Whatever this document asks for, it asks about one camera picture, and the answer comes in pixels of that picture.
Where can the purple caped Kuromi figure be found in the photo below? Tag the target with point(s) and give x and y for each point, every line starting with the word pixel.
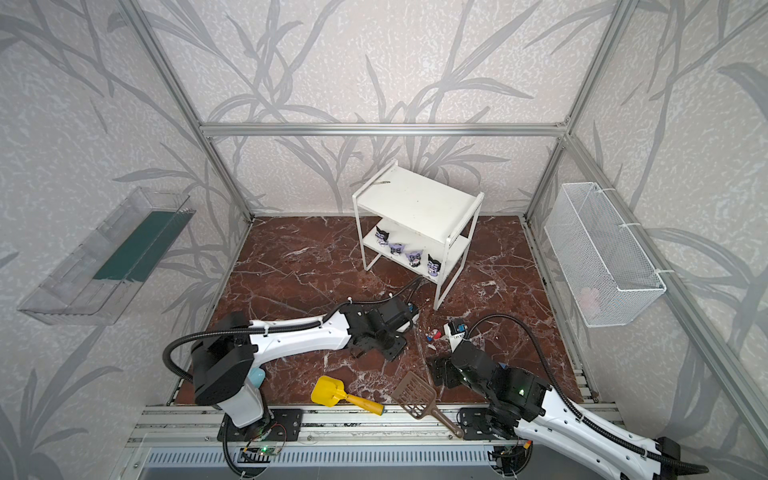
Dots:
pixel 414 258

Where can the pink item in basket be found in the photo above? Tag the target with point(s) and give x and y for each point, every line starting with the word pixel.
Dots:
pixel 589 302

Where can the white two-tier shelf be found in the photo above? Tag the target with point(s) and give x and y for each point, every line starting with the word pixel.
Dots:
pixel 423 214

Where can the yellow toy shovel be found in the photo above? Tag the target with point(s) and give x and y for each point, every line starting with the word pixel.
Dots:
pixel 329 392

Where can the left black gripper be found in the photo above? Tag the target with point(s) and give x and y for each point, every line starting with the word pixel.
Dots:
pixel 390 346

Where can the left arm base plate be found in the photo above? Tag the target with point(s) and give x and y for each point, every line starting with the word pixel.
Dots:
pixel 280 425

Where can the clear plastic wall bin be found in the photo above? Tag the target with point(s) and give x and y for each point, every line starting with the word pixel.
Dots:
pixel 95 283

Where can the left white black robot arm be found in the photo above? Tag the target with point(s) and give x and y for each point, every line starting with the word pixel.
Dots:
pixel 218 362

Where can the small circuit board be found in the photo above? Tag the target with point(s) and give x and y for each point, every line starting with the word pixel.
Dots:
pixel 257 454

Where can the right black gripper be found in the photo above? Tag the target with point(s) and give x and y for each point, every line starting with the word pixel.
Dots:
pixel 444 369

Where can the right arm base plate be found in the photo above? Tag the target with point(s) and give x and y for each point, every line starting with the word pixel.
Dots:
pixel 474 423

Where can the white wire mesh basket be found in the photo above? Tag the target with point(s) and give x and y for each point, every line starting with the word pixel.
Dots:
pixel 596 248

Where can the dark purple small figure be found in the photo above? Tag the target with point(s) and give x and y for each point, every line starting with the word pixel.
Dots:
pixel 396 248

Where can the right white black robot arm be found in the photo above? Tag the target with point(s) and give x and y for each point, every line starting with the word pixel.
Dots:
pixel 523 406

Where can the black purple Kuromi figure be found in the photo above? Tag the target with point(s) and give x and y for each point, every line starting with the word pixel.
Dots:
pixel 382 236

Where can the brown slotted toy spatula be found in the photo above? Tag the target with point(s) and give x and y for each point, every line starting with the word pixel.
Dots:
pixel 419 399

